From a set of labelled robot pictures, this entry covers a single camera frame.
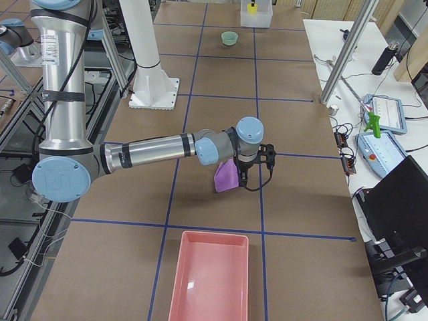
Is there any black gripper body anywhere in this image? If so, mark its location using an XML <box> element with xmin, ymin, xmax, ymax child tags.
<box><xmin>235</xmin><ymin>155</ymin><xmax>261</xmax><ymax>176</ymax></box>

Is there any yellow plastic cup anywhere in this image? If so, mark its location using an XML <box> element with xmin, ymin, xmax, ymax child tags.
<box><xmin>247</xmin><ymin>3</ymin><xmax>257</xmax><ymax>14</ymax></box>

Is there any purple cloth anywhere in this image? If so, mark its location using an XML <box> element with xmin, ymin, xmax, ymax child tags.
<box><xmin>214</xmin><ymin>159</ymin><xmax>239</xmax><ymax>193</ymax></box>

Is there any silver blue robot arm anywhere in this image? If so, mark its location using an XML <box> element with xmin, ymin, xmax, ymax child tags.
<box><xmin>31</xmin><ymin>1</ymin><xmax>274</xmax><ymax>203</ymax></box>

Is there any clear plastic bin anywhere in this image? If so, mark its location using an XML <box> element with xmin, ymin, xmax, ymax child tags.
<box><xmin>240</xmin><ymin>0</ymin><xmax>273</xmax><ymax>28</ymax></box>

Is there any green ceramic bowl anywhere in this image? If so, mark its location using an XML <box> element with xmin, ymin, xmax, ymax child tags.
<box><xmin>221</xmin><ymin>31</ymin><xmax>239</xmax><ymax>46</ymax></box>

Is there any small metal cylinder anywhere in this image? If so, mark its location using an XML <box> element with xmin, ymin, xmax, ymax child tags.
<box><xmin>328</xmin><ymin>104</ymin><xmax>339</xmax><ymax>116</ymax></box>

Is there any pink plastic bin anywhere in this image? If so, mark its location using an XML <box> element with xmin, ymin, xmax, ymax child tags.
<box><xmin>169</xmin><ymin>231</ymin><xmax>249</xmax><ymax>320</ymax></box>

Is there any near blue teach pendant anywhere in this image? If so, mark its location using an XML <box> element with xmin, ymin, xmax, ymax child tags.
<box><xmin>356</xmin><ymin>130</ymin><xmax>408</xmax><ymax>179</ymax></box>

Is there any blue teach pendant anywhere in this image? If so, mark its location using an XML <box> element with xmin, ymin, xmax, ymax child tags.
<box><xmin>356</xmin><ymin>130</ymin><xmax>408</xmax><ymax>179</ymax></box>
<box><xmin>363</xmin><ymin>94</ymin><xmax>407</xmax><ymax>134</ymax></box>

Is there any black water bottle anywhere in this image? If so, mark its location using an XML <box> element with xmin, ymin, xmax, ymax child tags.
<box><xmin>371</xmin><ymin>41</ymin><xmax>400</xmax><ymax>76</ymax></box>

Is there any black laptop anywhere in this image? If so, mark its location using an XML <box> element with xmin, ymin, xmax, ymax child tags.
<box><xmin>356</xmin><ymin>156</ymin><xmax>427</xmax><ymax>250</ymax></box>

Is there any far blue teach pendant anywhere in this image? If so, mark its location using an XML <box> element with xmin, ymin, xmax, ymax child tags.
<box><xmin>363</xmin><ymin>94</ymin><xmax>407</xmax><ymax>134</ymax></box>

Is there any aluminium frame post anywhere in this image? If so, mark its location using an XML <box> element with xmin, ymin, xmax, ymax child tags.
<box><xmin>320</xmin><ymin>0</ymin><xmax>379</xmax><ymax>105</ymax></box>

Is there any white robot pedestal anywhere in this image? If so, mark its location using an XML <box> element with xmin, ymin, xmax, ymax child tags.
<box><xmin>120</xmin><ymin>0</ymin><xmax>180</xmax><ymax>110</ymax></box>

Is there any green handled reacher grabber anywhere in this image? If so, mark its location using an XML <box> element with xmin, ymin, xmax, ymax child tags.
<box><xmin>340</xmin><ymin>76</ymin><xmax>381</xmax><ymax>138</ymax></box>

